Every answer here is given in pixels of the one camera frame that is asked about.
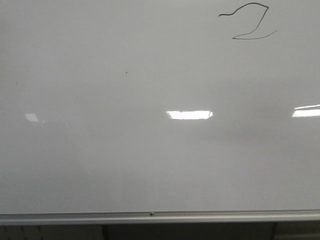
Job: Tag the white whiteboard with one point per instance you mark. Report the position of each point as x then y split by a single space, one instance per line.
159 105

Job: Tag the grey aluminium marker tray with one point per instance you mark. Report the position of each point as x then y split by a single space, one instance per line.
159 217

